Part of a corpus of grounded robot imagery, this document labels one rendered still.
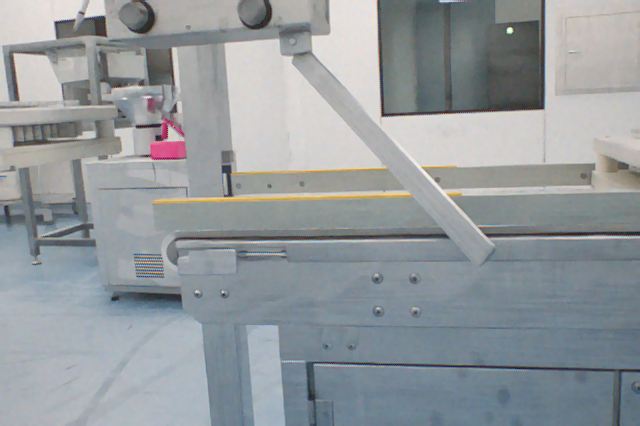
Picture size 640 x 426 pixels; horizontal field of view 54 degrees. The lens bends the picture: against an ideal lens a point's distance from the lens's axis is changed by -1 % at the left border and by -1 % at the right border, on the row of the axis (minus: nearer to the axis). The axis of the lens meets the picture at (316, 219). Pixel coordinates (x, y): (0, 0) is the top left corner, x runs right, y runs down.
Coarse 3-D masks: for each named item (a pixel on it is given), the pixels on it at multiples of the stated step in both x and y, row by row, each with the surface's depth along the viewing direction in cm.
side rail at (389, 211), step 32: (512, 192) 64; (544, 192) 63; (576, 192) 62; (608, 192) 61; (160, 224) 71; (192, 224) 70; (224, 224) 70; (256, 224) 69; (288, 224) 68; (320, 224) 67; (352, 224) 67; (384, 224) 66; (416, 224) 65; (480, 224) 64; (512, 224) 64; (544, 224) 63
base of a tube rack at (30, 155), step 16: (32, 144) 81; (48, 144) 80; (64, 144) 82; (80, 144) 85; (96, 144) 89; (112, 144) 93; (0, 160) 72; (16, 160) 74; (32, 160) 76; (48, 160) 79; (64, 160) 82
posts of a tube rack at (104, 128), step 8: (96, 120) 92; (104, 120) 92; (112, 120) 93; (0, 128) 72; (8, 128) 73; (96, 128) 93; (104, 128) 92; (112, 128) 93; (0, 136) 72; (8, 136) 73; (104, 136) 92; (112, 136) 93; (0, 144) 72; (8, 144) 73
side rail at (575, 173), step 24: (432, 168) 91; (456, 168) 90; (480, 168) 89; (504, 168) 89; (528, 168) 88; (552, 168) 88; (576, 168) 87; (624, 168) 86; (240, 192) 97; (264, 192) 96; (288, 192) 96; (312, 192) 95; (336, 192) 94
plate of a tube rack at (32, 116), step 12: (36, 108) 77; (48, 108) 79; (60, 108) 81; (72, 108) 84; (84, 108) 86; (96, 108) 89; (108, 108) 92; (0, 120) 71; (12, 120) 73; (24, 120) 75; (36, 120) 77; (48, 120) 79; (60, 120) 81; (72, 120) 84; (84, 120) 86
